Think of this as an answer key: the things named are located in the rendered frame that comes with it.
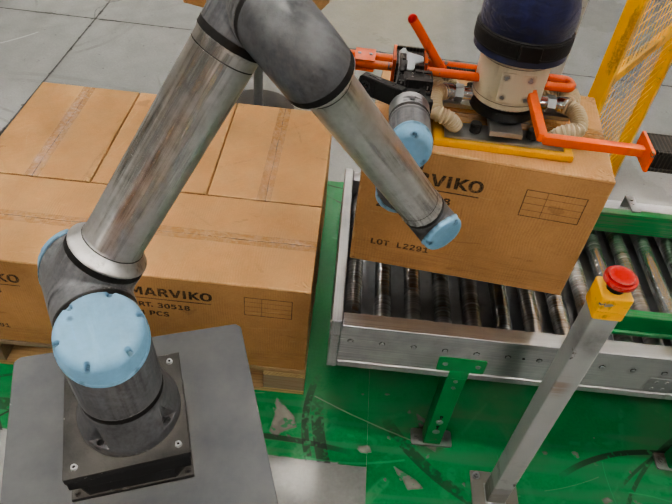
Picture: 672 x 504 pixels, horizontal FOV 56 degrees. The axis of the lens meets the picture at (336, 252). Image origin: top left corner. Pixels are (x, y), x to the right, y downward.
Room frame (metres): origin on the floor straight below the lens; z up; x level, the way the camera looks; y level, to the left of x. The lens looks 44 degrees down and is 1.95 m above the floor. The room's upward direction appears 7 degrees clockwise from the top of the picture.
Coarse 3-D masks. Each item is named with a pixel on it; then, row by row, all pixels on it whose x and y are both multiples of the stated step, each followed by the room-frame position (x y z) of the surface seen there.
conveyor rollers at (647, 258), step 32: (352, 224) 1.58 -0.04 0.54; (640, 256) 1.61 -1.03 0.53; (352, 288) 1.29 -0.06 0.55; (384, 288) 1.30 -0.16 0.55; (416, 288) 1.32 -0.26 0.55; (448, 288) 1.34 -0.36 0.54; (576, 288) 1.41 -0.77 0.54; (640, 288) 1.43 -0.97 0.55; (448, 320) 1.21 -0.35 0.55; (480, 320) 1.23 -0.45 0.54
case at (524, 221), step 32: (448, 160) 1.26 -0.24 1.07; (480, 160) 1.26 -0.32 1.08; (512, 160) 1.27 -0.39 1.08; (544, 160) 1.28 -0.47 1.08; (576, 160) 1.30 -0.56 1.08; (608, 160) 1.32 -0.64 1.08; (448, 192) 1.26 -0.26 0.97; (480, 192) 1.25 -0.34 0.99; (512, 192) 1.25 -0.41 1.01; (544, 192) 1.24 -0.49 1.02; (576, 192) 1.23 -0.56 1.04; (608, 192) 1.23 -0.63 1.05; (384, 224) 1.27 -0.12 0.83; (480, 224) 1.25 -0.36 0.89; (512, 224) 1.24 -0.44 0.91; (544, 224) 1.24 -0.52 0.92; (576, 224) 1.23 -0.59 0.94; (352, 256) 1.28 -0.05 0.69; (384, 256) 1.27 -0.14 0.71; (416, 256) 1.26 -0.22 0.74; (448, 256) 1.26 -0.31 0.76; (480, 256) 1.25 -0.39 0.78; (512, 256) 1.24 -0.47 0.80; (544, 256) 1.23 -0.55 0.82; (576, 256) 1.23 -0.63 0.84; (544, 288) 1.23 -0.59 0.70
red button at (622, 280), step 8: (608, 272) 0.97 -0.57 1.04; (616, 272) 0.97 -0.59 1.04; (624, 272) 0.97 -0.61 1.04; (632, 272) 0.97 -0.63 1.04; (608, 280) 0.95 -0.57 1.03; (616, 280) 0.94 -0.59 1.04; (624, 280) 0.95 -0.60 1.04; (632, 280) 0.95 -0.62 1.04; (608, 288) 0.95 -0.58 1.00; (616, 288) 0.93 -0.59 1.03; (624, 288) 0.93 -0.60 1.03; (632, 288) 0.93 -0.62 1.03
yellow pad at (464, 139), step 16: (432, 128) 1.37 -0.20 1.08; (464, 128) 1.35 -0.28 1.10; (480, 128) 1.33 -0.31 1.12; (448, 144) 1.29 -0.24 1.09; (464, 144) 1.29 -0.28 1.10; (480, 144) 1.30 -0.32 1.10; (496, 144) 1.30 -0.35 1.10; (512, 144) 1.31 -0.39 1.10; (528, 144) 1.31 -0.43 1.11; (560, 160) 1.29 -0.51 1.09
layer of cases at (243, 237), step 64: (64, 128) 1.93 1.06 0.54; (128, 128) 1.97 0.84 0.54; (256, 128) 2.07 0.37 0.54; (320, 128) 2.13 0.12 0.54; (0, 192) 1.53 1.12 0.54; (64, 192) 1.57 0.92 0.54; (192, 192) 1.65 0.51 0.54; (256, 192) 1.69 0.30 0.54; (320, 192) 1.73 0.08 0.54; (0, 256) 1.25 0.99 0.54; (192, 256) 1.35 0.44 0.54; (256, 256) 1.38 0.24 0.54; (0, 320) 1.24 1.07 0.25; (192, 320) 1.25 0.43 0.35; (256, 320) 1.25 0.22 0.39
